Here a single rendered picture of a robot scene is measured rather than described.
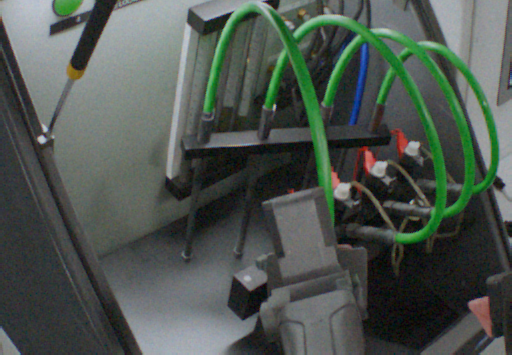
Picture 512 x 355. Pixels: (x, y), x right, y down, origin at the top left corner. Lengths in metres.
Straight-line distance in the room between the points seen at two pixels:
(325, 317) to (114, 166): 0.73
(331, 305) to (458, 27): 0.74
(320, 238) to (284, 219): 0.04
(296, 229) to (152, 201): 0.72
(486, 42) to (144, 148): 0.57
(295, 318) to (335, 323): 0.04
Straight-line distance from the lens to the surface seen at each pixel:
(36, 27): 1.05
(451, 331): 1.33
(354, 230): 1.22
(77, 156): 1.25
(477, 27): 1.35
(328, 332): 0.61
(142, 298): 1.41
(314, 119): 0.89
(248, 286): 1.26
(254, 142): 1.29
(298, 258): 0.75
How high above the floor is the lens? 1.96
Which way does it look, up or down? 43 degrees down
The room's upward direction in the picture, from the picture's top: 12 degrees clockwise
